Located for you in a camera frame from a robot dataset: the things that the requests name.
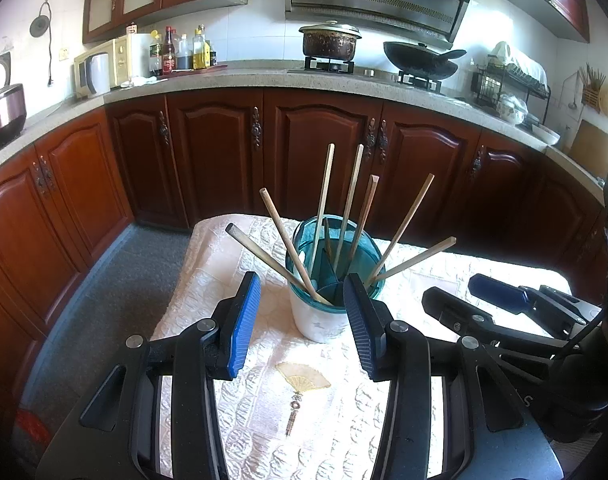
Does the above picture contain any white holder with teal insert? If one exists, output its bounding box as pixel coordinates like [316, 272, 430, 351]
[285, 215, 385, 343]

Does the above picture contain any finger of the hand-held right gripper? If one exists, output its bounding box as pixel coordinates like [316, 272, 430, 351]
[468, 274, 602, 336]
[421, 286, 560, 386]

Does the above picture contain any cream microwave oven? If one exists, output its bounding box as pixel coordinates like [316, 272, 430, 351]
[74, 37, 132, 93]

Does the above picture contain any quilted white tablecloth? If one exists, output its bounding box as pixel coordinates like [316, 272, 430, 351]
[149, 214, 572, 480]

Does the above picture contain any floral ceramic bowl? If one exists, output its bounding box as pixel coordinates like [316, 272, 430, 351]
[496, 92, 527, 126]

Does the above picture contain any wooden cutting board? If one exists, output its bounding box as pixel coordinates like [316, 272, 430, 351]
[568, 120, 608, 178]

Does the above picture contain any gas stove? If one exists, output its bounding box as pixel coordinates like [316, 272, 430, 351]
[286, 57, 450, 93]

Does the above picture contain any white dish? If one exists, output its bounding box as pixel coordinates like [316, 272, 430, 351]
[526, 122, 562, 147]

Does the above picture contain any black wok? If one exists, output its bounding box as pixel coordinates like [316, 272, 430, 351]
[382, 41, 467, 81]

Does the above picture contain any dark cooking pot with lid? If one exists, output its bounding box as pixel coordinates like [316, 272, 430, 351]
[299, 20, 362, 61]

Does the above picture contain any rice cooker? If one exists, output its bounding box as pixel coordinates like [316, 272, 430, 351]
[0, 52, 27, 148]

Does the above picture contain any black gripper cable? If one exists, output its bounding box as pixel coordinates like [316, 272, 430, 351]
[556, 307, 607, 361]

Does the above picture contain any white cloth over dishes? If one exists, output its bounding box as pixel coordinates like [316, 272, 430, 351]
[491, 40, 547, 91]

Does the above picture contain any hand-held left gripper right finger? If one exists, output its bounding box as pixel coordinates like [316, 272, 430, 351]
[344, 272, 565, 480]

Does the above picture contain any speckled stone countertop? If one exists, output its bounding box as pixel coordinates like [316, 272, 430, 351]
[0, 60, 608, 206]

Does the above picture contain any wooden chopstick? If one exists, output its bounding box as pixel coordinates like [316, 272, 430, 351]
[331, 144, 365, 268]
[225, 223, 330, 306]
[260, 187, 332, 306]
[371, 236, 457, 283]
[346, 175, 380, 261]
[366, 173, 435, 286]
[311, 143, 336, 281]

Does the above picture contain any white paper towel roll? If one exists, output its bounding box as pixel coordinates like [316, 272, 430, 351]
[126, 22, 152, 81]

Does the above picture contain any row of condiment bottles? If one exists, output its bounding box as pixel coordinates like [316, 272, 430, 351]
[149, 24, 219, 77]

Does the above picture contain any red object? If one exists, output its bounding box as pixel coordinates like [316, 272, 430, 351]
[14, 407, 52, 456]

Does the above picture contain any wall chopstick holder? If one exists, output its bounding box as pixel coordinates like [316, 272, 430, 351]
[578, 62, 607, 111]

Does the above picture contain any black dish rack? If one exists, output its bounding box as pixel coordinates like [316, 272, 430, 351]
[471, 52, 552, 126]

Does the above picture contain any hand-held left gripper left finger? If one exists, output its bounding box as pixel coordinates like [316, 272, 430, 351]
[36, 272, 261, 480]

